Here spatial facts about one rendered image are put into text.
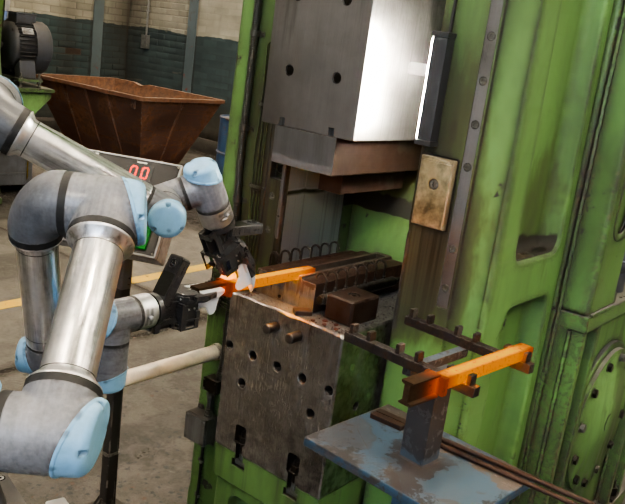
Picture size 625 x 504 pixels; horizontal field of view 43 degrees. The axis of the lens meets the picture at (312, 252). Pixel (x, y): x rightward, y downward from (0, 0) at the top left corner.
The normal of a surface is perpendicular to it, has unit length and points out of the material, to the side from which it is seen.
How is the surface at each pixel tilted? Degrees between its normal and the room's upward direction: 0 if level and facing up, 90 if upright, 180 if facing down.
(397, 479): 0
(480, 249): 90
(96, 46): 90
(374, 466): 0
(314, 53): 90
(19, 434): 64
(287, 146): 90
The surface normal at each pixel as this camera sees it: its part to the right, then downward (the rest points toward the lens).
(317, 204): 0.77, 0.25
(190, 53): -0.61, 0.12
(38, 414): 0.11, -0.63
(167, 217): 0.23, 0.28
